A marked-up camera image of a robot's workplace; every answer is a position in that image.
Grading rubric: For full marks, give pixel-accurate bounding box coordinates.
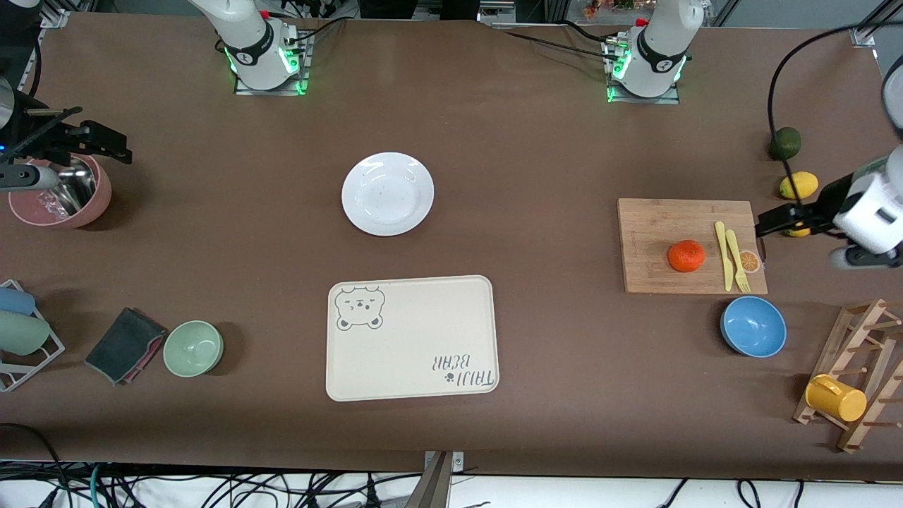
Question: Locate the metal scoop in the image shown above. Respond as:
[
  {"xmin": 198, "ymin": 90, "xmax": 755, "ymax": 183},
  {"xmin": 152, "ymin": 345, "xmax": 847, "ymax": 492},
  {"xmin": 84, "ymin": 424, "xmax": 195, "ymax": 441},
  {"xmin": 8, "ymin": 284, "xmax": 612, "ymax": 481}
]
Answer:
[{"xmin": 42, "ymin": 159, "xmax": 97, "ymax": 216}]

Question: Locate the orange fruit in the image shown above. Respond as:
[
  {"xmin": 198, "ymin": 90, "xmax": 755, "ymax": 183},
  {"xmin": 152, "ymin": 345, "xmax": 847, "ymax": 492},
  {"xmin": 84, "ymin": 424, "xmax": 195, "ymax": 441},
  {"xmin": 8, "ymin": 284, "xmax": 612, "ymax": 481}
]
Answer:
[{"xmin": 667, "ymin": 240, "xmax": 707, "ymax": 273}]

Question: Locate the yellow plastic cup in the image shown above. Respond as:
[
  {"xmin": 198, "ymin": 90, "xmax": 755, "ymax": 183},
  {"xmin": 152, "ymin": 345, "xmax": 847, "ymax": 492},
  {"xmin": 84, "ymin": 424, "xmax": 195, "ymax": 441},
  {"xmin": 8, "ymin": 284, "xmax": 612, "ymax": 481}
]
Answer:
[{"xmin": 805, "ymin": 374, "xmax": 868, "ymax": 423}]

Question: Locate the yellow plastic fork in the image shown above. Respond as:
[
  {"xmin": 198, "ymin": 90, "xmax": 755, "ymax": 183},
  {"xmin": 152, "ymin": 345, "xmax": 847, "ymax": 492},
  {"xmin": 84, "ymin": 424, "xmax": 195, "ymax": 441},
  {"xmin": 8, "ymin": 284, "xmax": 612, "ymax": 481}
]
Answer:
[{"xmin": 725, "ymin": 229, "xmax": 751, "ymax": 294}]

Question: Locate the pink bowl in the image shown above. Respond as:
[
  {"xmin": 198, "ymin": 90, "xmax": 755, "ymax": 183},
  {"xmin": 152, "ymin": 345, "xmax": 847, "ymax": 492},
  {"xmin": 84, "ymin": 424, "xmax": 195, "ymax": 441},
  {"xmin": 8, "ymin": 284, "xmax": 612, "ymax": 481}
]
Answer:
[{"xmin": 8, "ymin": 154, "xmax": 112, "ymax": 229}]

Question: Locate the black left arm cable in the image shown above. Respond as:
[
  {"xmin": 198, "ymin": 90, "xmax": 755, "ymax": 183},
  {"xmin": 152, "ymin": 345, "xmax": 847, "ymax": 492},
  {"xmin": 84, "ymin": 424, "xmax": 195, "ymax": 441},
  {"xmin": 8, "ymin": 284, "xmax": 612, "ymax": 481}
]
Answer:
[{"xmin": 768, "ymin": 21, "xmax": 903, "ymax": 209}]

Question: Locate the black base cable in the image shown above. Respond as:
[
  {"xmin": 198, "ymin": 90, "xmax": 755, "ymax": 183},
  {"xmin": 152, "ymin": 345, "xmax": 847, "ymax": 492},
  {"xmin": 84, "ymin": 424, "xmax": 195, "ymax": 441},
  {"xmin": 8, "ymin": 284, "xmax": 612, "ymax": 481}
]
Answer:
[
  {"xmin": 502, "ymin": 30, "xmax": 622, "ymax": 61},
  {"xmin": 282, "ymin": 16, "xmax": 348, "ymax": 44}
]

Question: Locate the blue bowl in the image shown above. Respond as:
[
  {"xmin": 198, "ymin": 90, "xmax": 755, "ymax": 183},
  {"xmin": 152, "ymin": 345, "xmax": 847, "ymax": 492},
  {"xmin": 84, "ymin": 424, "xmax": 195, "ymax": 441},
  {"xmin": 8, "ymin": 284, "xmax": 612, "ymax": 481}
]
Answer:
[{"xmin": 720, "ymin": 296, "xmax": 788, "ymax": 358}]

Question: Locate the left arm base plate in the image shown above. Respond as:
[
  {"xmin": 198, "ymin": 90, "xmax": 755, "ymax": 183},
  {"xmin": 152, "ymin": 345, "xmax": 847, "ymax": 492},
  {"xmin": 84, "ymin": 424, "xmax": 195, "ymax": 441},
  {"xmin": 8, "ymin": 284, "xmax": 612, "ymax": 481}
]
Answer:
[{"xmin": 605, "ymin": 39, "xmax": 681, "ymax": 105}]

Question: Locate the dark green avocado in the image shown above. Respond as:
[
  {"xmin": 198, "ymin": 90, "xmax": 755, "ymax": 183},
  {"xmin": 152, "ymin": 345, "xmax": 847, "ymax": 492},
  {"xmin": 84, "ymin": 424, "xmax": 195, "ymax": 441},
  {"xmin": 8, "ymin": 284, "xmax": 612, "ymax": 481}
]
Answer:
[{"xmin": 769, "ymin": 127, "xmax": 802, "ymax": 161}]

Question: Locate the black left base cable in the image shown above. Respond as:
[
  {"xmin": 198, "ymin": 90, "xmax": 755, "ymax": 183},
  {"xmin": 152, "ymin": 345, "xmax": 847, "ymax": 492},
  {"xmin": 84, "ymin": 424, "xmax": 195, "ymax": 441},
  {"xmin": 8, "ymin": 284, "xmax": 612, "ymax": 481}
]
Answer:
[{"xmin": 502, "ymin": 30, "xmax": 622, "ymax": 61}]

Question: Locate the cream tray with bear print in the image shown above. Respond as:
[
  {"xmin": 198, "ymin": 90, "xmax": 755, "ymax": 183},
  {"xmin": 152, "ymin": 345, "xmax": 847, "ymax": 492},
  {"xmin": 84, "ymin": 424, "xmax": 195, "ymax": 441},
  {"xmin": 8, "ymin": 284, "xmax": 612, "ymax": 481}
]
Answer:
[{"xmin": 325, "ymin": 274, "xmax": 500, "ymax": 403}]

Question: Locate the pale green cup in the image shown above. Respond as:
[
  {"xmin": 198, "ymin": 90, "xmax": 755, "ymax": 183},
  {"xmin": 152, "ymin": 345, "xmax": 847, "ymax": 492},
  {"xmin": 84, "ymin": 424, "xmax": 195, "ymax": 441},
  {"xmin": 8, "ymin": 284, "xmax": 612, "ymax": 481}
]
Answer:
[{"xmin": 0, "ymin": 310, "xmax": 51, "ymax": 356}]

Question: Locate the wooden cutting board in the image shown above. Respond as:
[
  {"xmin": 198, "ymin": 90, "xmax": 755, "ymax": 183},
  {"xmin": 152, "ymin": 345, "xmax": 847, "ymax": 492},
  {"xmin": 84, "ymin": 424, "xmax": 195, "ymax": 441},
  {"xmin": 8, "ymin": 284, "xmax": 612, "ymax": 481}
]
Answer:
[{"xmin": 617, "ymin": 198, "xmax": 769, "ymax": 296}]

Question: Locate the wooden peg rack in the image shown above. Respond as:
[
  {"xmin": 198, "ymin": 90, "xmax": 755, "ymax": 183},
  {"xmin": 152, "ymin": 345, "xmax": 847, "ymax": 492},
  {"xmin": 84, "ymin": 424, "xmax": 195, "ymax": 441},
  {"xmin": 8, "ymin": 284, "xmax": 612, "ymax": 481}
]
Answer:
[{"xmin": 793, "ymin": 298, "xmax": 903, "ymax": 454}]

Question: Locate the white wire rack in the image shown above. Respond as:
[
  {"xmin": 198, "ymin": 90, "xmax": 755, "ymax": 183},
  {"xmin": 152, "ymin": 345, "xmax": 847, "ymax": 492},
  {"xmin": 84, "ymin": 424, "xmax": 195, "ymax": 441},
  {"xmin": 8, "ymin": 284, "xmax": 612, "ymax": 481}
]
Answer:
[{"xmin": 0, "ymin": 279, "xmax": 66, "ymax": 393}]

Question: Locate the yellow plastic knife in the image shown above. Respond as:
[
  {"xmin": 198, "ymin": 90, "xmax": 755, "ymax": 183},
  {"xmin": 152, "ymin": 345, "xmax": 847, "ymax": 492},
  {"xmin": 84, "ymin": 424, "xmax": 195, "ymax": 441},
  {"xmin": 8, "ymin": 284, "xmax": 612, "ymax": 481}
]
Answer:
[{"xmin": 715, "ymin": 221, "xmax": 735, "ymax": 292}]

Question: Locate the light green bowl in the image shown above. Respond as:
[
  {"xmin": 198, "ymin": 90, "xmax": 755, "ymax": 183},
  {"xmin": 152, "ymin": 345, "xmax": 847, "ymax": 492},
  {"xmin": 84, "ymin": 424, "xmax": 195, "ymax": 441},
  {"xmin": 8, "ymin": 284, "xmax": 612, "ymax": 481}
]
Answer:
[{"xmin": 163, "ymin": 320, "xmax": 224, "ymax": 378}]

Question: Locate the light blue cup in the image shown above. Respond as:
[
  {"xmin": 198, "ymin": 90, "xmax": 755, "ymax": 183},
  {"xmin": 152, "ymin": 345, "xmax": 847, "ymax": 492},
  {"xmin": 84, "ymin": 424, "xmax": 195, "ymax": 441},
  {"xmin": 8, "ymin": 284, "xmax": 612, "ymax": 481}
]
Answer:
[{"xmin": 0, "ymin": 287, "xmax": 36, "ymax": 316}]

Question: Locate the white round plate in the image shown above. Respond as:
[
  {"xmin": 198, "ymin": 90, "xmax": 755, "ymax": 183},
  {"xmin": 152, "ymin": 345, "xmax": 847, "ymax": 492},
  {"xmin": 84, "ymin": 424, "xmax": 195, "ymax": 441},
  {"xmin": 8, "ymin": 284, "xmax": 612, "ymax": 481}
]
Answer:
[{"xmin": 341, "ymin": 152, "xmax": 435, "ymax": 237}]

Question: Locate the aluminium frame bar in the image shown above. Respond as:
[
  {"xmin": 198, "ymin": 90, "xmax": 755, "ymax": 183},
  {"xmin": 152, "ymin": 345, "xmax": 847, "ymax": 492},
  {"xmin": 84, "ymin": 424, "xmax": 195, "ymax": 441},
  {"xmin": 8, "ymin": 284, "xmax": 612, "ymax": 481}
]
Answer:
[
  {"xmin": 850, "ymin": 0, "xmax": 903, "ymax": 49},
  {"xmin": 39, "ymin": 0, "xmax": 71, "ymax": 29}
]

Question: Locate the dark grey folded cloth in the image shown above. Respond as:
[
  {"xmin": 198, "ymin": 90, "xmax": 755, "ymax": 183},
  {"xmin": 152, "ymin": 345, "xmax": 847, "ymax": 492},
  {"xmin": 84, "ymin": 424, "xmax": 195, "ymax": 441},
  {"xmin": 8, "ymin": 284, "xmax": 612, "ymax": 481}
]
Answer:
[{"xmin": 85, "ymin": 307, "xmax": 168, "ymax": 386}]

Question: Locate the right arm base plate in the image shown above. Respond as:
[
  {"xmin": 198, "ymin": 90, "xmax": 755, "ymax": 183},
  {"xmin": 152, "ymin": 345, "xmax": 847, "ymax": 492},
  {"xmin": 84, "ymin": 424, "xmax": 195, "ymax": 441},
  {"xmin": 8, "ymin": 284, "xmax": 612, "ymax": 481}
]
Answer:
[{"xmin": 234, "ymin": 32, "xmax": 311, "ymax": 96}]

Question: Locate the black right base cable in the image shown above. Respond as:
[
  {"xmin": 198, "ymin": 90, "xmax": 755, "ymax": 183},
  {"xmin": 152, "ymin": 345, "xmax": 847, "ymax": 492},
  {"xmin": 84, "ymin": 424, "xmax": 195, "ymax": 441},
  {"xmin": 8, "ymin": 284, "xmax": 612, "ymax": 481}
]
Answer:
[{"xmin": 282, "ymin": 16, "xmax": 348, "ymax": 44}]

